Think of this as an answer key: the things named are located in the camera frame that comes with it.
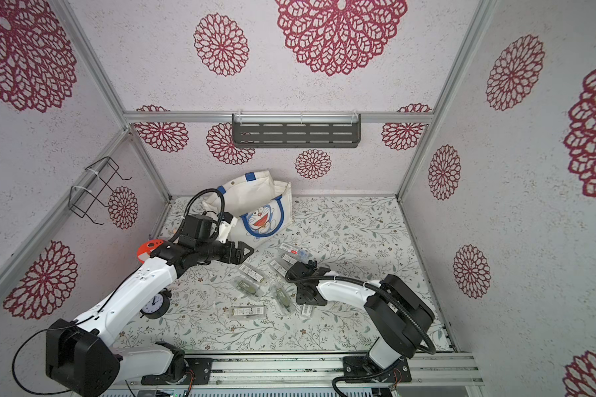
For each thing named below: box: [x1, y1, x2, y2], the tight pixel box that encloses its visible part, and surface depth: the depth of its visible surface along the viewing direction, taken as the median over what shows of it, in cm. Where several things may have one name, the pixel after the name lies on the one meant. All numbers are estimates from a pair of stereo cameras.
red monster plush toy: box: [137, 239, 165, 264], surface depth 93 cm
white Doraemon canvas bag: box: [201, 170, 294, 249], surface depth 102 cm
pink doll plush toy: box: [196, 220, 212, 243], surface depth 64 cm
